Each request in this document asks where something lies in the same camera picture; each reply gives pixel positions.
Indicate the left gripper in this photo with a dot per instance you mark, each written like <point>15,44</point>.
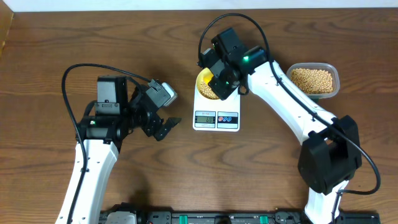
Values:
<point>151,127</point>

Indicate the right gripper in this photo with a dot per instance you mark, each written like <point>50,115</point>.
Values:
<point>222,93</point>

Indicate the yellow measuring scoop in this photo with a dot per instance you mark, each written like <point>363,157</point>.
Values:
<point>207,77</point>

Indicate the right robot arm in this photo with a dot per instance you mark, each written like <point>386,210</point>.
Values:
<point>330,152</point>

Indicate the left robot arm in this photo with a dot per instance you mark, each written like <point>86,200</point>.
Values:
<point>100,134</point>

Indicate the yellow bowl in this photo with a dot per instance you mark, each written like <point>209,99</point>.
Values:
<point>200,78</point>

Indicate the soybeans in bowl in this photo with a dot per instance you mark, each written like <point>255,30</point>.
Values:
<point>207,92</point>

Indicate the white kitchen scale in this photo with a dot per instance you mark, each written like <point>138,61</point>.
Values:
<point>216,115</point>

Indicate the clear container of soybeans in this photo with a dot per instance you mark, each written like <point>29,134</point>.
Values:
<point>316,80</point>

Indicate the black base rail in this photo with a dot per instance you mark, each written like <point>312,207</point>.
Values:
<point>129,213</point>

